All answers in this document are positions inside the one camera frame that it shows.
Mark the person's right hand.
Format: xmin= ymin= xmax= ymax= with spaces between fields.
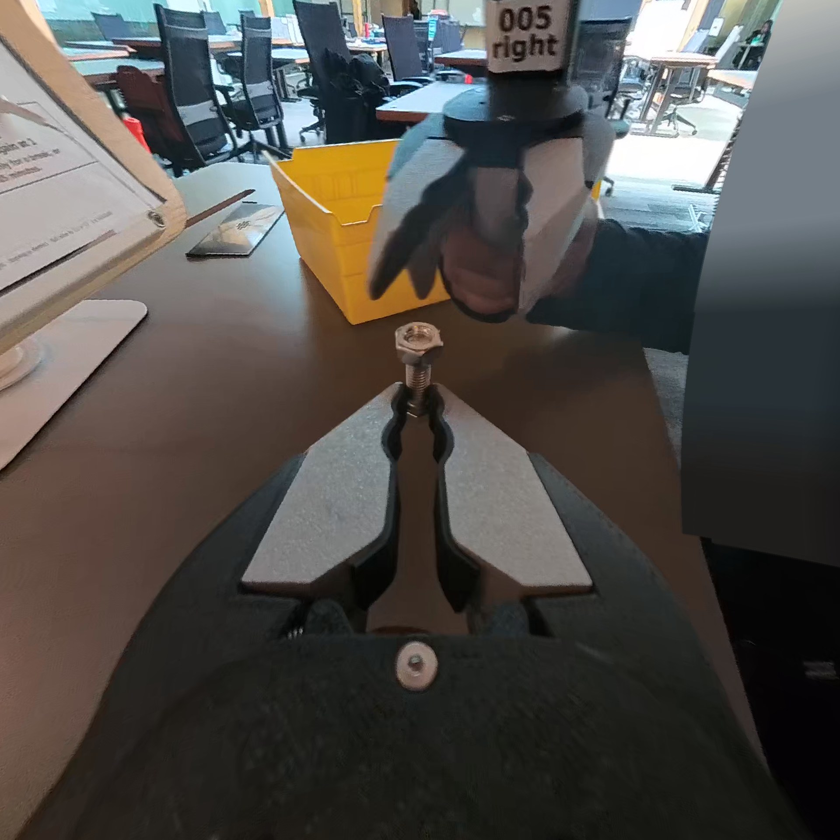
xmin=438 ymin=217 xmax=526 ymax=324

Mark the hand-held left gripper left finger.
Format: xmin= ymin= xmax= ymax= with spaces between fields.
xmin=241 ymin=382 xmax=404 ymax=610

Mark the yellow divided plastic bin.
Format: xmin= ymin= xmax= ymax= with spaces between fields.
xmin=270 ymin=139 xmax=603 ymax=326

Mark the wooden sign board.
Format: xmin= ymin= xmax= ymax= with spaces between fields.
xmin=0 ymin=0 xmax=186 ymax=358

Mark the black patterned card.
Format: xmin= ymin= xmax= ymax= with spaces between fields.
xmin=185 ymin=203 xmax=285 ymax=259

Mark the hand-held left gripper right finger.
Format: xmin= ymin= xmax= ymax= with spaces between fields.
xmin=428 ymin=383 xmax=595 ymax=614

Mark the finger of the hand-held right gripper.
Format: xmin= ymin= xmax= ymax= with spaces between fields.
xmin=520 ymin=115 xmax=618 ymax=317
xmin=366 ymin=121 xmax=476 ymax=303

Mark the wooden office desk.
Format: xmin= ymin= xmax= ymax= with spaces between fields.
xmin=375 ymin=79 xmax=490 ymax=142
xmin=62 ymin=39 xmax=165 ymax=89

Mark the steel bolt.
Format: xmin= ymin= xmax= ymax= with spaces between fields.
xmin=403 ymin=360 xmax=432 ymax=420

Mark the silver bolt with nut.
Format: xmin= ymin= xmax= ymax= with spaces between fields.
xmin=394 ymin=322 xmax=445 ymax=368

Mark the white instruction sheet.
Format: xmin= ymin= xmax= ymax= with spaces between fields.
xmin=0 ymin=36 xmax=166 ymax=293

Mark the black office chair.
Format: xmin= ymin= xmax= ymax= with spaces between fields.
xmin=154 ymin=3 xmax=257 ymax=177
xmin=381 ymin=13 xmax=435 ymax=83
xmin=230 ymin=13 xmax=294 ymax=161
xmin=292 ymin=0 xmax=395 ymax=147

